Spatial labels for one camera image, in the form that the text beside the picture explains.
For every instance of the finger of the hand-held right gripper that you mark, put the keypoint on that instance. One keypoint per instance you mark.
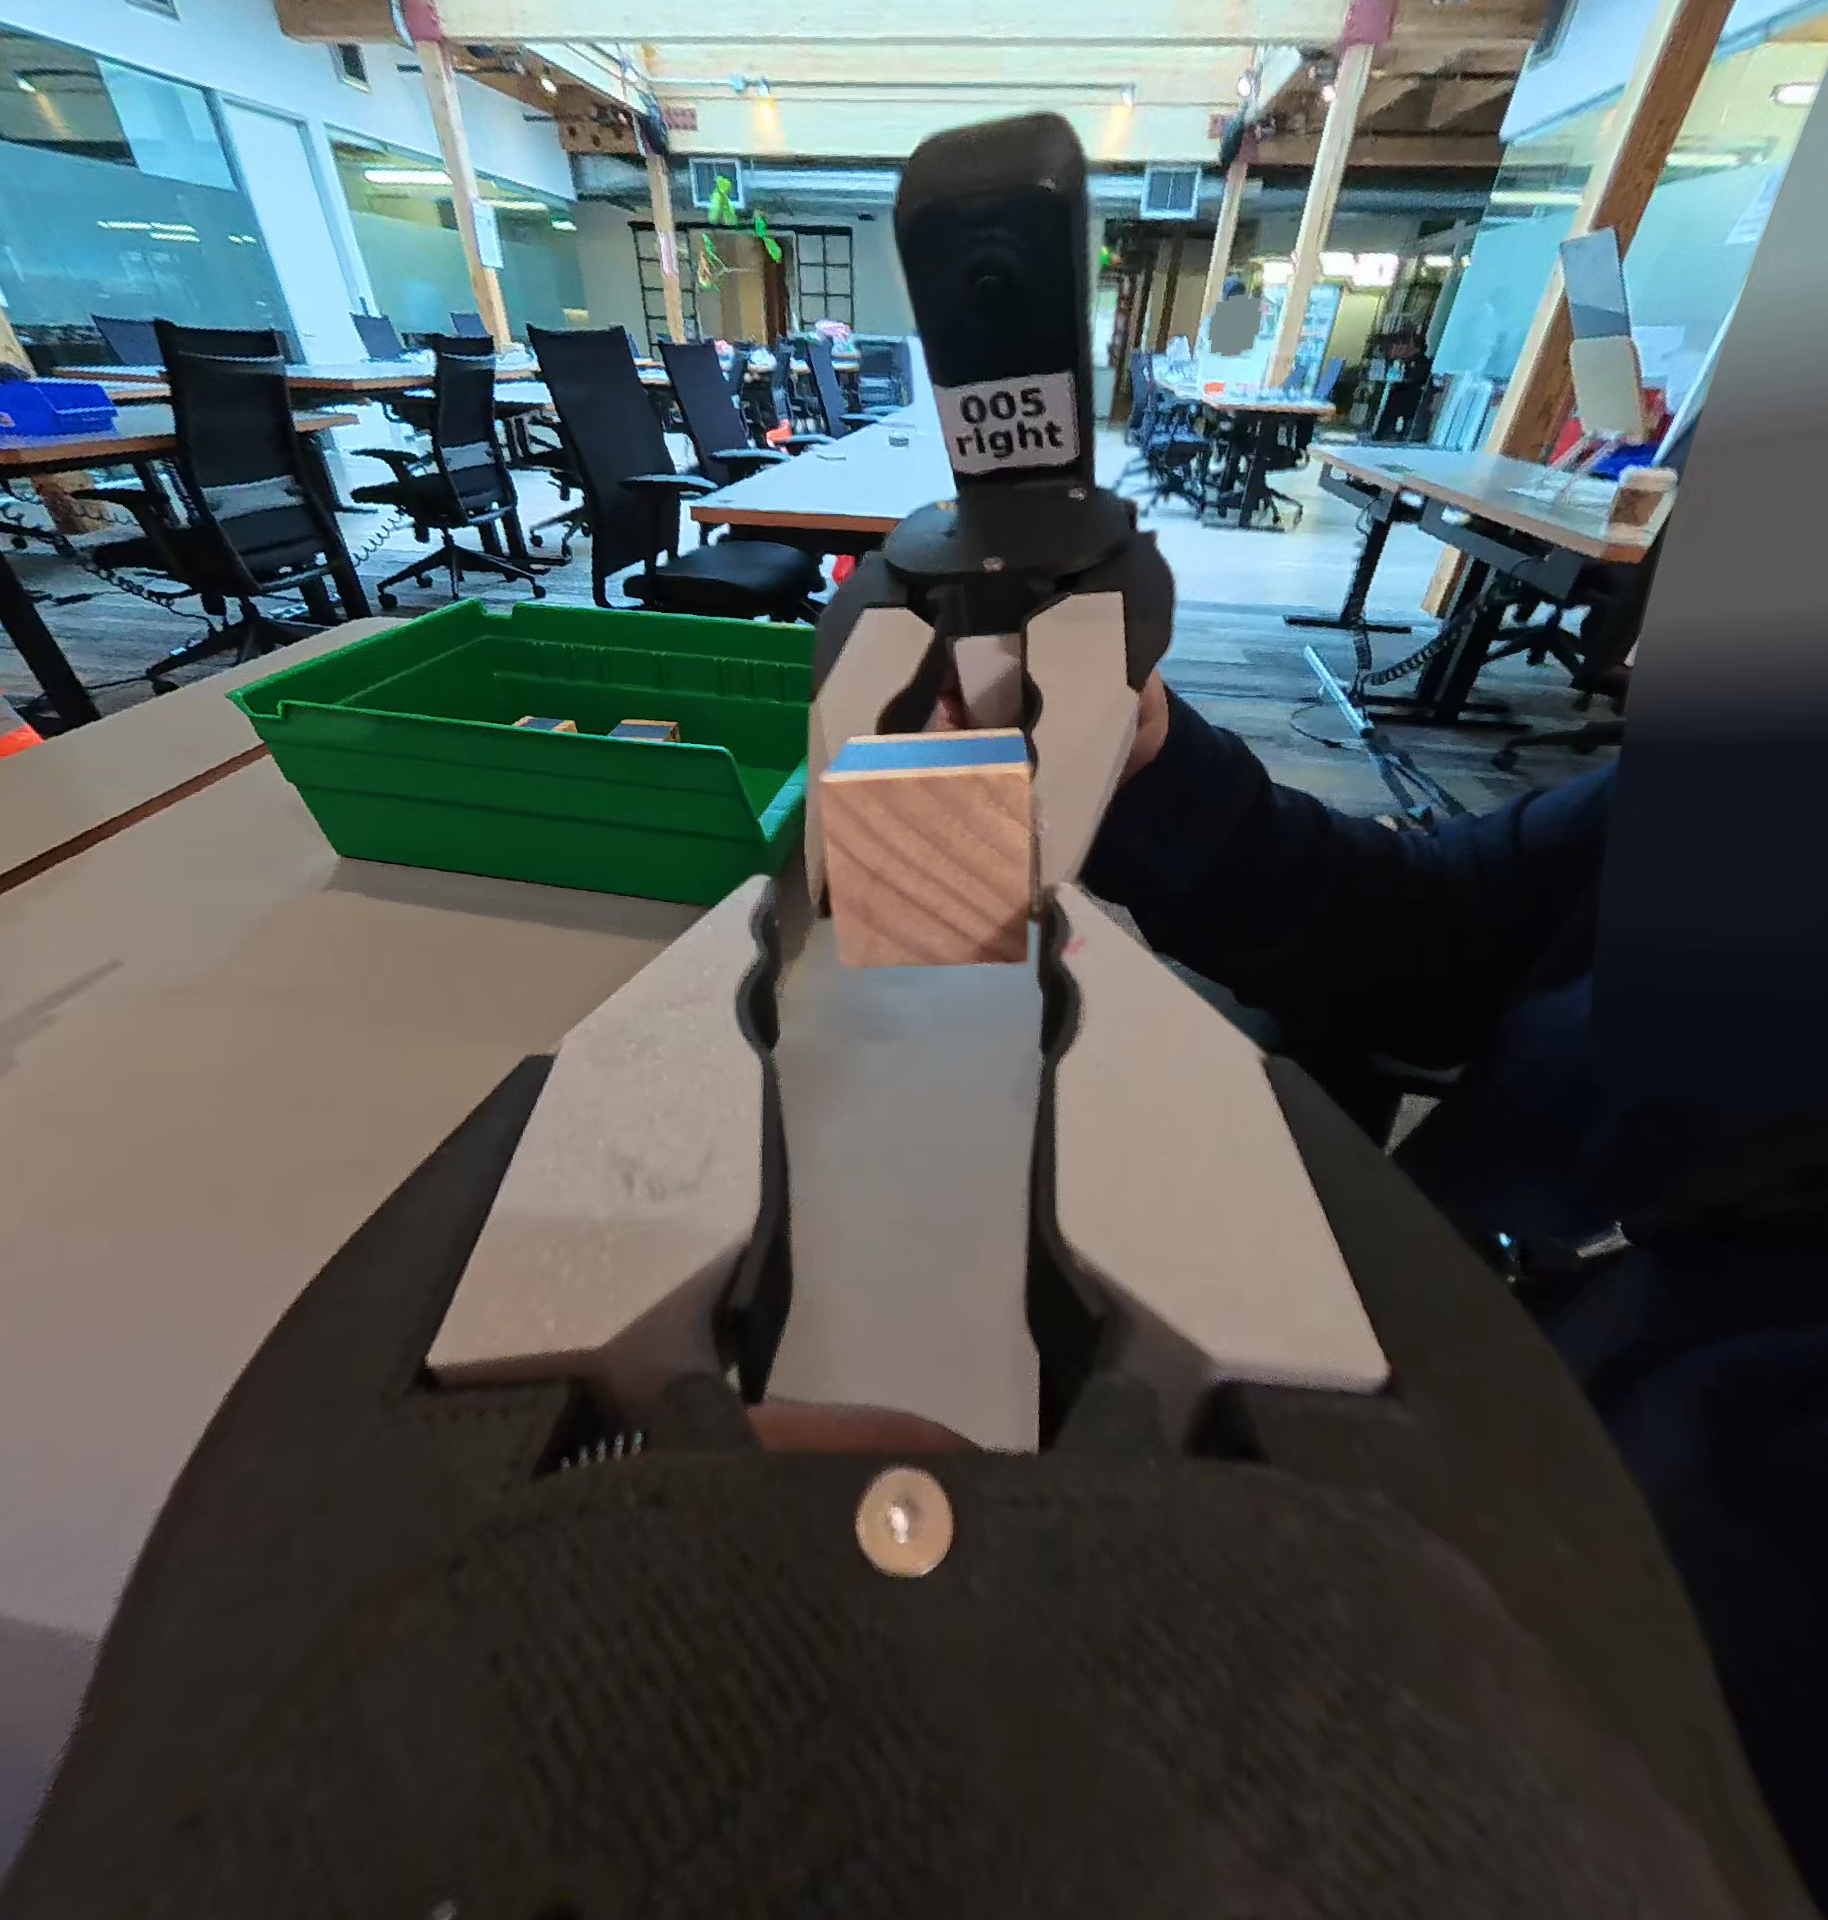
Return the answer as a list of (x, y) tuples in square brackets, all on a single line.
[(1078, 705), (854, 677)]

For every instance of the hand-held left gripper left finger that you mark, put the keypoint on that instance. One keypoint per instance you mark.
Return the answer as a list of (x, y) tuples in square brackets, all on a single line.
[(613, 1187)]

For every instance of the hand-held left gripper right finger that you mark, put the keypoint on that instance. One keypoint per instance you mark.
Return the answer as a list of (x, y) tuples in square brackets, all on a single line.
[(1213, 1187)]

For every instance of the green plastic bin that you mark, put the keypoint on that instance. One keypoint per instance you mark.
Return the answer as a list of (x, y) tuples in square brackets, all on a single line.
[(526, 833)]

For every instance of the person's right forearm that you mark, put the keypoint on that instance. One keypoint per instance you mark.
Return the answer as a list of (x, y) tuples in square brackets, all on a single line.
[(1305, 887)]

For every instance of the person's right hand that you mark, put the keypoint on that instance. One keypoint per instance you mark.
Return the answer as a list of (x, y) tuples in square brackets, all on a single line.
[(1148, 728)]

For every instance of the long white table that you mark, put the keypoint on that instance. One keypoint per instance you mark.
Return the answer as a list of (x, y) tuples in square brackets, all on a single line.
[(839, 481)]

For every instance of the green neon decoration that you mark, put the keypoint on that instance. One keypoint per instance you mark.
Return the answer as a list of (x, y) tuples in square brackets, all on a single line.
[(734, 226)]

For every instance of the black office chair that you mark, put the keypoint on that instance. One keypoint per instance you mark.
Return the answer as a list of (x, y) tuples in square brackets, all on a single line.
[(657, 481), (713, 399), (238, 481), (463, 466)]

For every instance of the wooden top desk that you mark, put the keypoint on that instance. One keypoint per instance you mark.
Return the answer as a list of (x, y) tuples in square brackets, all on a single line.
[(1483, 502), (149, 430), (1260, 409)]

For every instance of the person's dark sweater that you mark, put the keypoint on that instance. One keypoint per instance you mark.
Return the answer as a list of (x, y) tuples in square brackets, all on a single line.
[(1723, 1350)]

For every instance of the small display board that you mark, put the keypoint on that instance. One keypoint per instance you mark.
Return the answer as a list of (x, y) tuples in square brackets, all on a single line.
[(1597, 345)]

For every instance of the small blue crate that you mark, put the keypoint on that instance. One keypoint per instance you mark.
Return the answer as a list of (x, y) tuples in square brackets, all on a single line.
[(28, 407)]

